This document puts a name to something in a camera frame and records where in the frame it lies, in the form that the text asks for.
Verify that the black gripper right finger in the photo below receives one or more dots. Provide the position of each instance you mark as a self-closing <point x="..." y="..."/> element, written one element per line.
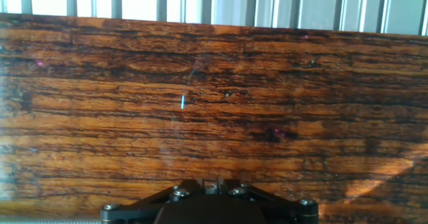
<point x="281" y="205"/>

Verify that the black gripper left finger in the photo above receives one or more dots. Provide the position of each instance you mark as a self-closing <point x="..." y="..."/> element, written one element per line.
<point x="147" y="204"/>

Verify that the wooden board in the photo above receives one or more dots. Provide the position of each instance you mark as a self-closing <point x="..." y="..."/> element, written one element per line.
<point x="214" y="110"/>

